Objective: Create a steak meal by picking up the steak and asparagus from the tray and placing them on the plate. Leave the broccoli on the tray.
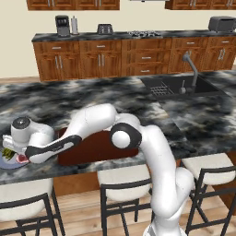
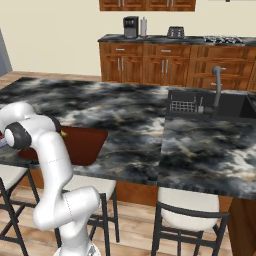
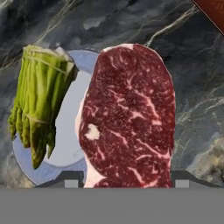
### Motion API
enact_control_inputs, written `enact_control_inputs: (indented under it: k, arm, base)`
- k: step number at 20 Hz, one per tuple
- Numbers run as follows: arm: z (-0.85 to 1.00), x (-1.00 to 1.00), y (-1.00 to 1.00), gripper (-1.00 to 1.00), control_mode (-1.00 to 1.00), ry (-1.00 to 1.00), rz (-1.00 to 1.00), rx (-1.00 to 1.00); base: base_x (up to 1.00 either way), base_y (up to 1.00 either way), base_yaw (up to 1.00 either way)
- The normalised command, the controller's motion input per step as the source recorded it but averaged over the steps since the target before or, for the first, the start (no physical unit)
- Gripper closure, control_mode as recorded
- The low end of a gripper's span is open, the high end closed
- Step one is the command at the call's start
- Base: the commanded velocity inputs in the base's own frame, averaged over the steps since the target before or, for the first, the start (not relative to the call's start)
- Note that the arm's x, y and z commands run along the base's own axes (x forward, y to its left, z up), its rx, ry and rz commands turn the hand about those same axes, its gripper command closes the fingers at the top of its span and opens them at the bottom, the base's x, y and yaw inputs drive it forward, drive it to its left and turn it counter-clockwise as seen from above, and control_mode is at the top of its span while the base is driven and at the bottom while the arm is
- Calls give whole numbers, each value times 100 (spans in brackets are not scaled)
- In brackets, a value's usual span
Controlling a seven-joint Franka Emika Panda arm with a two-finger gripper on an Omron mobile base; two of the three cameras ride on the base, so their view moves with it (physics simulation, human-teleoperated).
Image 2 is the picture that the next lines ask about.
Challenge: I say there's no dark red tray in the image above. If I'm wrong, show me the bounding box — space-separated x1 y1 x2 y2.
17 125 109 167

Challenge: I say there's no black stool with cream seat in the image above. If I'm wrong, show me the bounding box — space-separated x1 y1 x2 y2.
151 186 231 256
53 174 121 256
0 163 40 256

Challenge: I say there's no wooden base cupboard run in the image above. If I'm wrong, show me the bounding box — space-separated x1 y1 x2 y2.
98 41 256 92

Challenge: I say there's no black sink basin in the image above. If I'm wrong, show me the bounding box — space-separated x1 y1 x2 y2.
166 87 256 122

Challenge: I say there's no grey sink tap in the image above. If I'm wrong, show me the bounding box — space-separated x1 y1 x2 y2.
211 65 224 117

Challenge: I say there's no black coffee machine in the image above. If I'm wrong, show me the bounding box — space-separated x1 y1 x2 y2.
122 15 140 39

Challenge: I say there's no white paper towel roll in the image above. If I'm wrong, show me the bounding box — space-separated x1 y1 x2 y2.
139 16 148 38

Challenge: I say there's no black toaster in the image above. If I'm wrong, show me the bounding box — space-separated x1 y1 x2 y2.
166 25 186 40

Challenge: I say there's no black gas hob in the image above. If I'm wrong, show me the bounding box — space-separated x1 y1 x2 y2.
202 35 245 45

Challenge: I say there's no grey fridge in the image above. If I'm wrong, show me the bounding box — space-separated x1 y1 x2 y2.
0 28 14 78

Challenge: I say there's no white wire dish rack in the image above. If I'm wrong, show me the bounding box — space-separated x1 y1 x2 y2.
169 93 205 114

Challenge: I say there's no wooden wall cupboard run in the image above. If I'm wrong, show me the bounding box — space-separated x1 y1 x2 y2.
98 0 197 13

